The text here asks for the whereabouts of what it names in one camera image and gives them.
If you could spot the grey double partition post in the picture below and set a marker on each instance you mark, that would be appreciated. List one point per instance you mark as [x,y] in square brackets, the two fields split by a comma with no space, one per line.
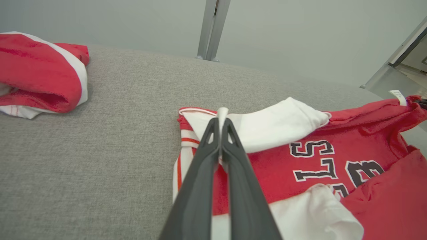
[211,30]

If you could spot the red white lettered jersey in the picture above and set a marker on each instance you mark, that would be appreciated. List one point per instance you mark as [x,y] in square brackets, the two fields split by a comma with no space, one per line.
[367,133]

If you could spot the grey slanted partition post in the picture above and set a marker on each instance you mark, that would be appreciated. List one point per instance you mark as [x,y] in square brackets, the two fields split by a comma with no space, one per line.
[390,68]

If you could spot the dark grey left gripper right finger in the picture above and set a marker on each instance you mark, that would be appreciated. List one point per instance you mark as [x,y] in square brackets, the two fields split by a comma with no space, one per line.
[245,200]

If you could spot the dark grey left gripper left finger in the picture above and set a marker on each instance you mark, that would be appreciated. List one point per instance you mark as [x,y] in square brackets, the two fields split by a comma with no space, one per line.
[196,193]

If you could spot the red white shorts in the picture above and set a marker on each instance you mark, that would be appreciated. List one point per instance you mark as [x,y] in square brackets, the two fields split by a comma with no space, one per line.
[36,73]

